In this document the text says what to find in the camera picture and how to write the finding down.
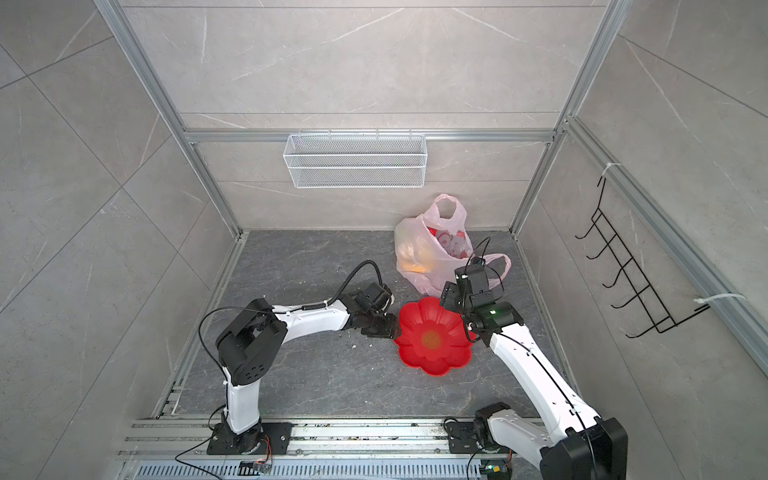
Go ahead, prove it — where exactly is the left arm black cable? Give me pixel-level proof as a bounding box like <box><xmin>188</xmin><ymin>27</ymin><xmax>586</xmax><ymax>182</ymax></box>
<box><xmin>197</xmin><ymin>259</ymin><xmax>385</xmax><ymax>385</ymax></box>

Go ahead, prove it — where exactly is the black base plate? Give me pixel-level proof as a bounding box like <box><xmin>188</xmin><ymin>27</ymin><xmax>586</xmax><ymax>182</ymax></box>
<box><xmin>442</xmin><ymin>417</ymin><xmax>516</xmax><ymax>454</ymax></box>
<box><xmin>206</xmin><ymin>422</ymin><xmax>293</xmax><ymax>455</ymax></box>

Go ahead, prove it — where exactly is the black wire hook rack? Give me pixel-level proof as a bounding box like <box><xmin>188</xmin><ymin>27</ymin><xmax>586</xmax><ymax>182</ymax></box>
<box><xmin>574</xmin><ymin>177</ymin><xmax>711</xmax><ymax>339</ymax></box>

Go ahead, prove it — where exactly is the aluminium mounting rail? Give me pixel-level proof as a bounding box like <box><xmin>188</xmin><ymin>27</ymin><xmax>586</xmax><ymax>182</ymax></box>
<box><xmin>116</xmin><ymin>418</ymin><xmax>619</xmax><ymax>462</ymax></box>

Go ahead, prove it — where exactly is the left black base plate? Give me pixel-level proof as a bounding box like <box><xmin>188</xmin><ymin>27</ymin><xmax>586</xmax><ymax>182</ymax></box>
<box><xmin>206</xmin><ymin>422</ymin><xmax>293</xmax><ymax>455</ymax></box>

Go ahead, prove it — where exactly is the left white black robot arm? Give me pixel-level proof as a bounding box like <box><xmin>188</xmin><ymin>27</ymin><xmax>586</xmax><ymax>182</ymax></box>
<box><xmin>215</xmin><ymin>282</ymin><xmax>399</xmax><ymax>450</ymax></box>

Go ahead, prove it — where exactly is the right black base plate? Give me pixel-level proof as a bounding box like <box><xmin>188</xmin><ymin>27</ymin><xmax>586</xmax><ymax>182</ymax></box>
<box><xmin>442</xmin><ymin>417</ymin><xmax>516</xmax><ymax>454</ymax></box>

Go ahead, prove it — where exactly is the red flower-shaped plastic bowl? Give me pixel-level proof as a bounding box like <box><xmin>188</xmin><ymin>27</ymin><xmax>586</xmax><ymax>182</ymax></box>
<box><xmin>394</xmin><ymin>297</ymin><xmax>475</xmax><ymax>377</ymax></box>

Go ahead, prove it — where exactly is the pink plastic bag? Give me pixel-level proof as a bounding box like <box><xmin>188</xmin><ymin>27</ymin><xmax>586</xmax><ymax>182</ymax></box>
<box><xmin>394</xmin><ymin>194</ymin><xmax>474</xmax><ymax>297</ymax></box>

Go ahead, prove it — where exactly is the white wire mesh basket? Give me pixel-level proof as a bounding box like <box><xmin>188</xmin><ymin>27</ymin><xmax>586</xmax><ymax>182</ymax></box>
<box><xmin>283</xmin><ymin>133</ymin><xmax>428</xmax><ymax>189</ymax></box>

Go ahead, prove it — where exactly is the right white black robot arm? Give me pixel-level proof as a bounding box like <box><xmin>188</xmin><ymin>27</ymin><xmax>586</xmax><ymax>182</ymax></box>
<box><xmin>439</xmin><ymin>260</ymin><xmax>628</xmax><ymax>479</ymax></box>

